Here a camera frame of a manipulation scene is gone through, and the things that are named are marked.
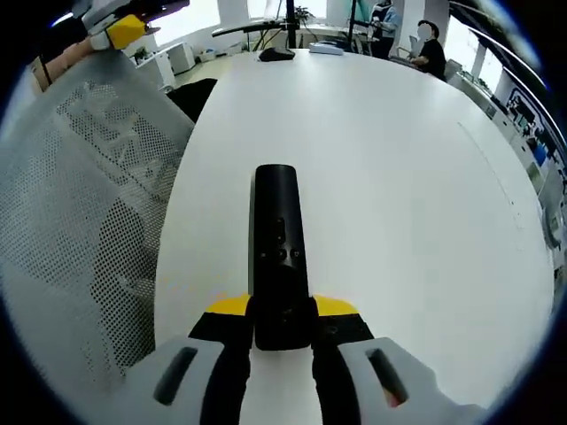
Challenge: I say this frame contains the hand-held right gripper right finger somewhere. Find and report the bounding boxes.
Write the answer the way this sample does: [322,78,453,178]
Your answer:
[309,295,485,425]

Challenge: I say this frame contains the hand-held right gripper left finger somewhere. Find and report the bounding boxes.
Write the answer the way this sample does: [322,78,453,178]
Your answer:
[108,292,255,425]

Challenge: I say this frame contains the black remote control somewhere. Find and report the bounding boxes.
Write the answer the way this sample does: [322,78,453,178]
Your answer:
[247,163,312,352]

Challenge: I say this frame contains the white drawer cabinet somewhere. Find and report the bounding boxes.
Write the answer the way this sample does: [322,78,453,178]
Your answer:
[165,41,197,75]

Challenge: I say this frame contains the black chair seat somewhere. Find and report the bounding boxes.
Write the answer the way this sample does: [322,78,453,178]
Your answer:
[167,78,219,124]

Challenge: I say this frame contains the small black case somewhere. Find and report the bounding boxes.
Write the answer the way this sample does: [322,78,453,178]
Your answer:
[257,45,297,63]

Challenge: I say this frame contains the black pole stand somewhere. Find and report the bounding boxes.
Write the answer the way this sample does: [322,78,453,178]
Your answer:
[284,0,299,50]

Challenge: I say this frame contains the light blue tissue box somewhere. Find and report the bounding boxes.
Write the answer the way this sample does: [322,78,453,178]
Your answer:
[307,40,346,57]

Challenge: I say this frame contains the grey mesh office chair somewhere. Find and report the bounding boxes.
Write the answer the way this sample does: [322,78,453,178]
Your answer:
[0,48,198,399]

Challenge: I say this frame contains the background display shelves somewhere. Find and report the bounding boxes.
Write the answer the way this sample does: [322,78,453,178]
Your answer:
[502,81,567,181]

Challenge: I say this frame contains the thin black cable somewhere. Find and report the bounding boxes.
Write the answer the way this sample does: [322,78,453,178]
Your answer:
[36,54,53,93]

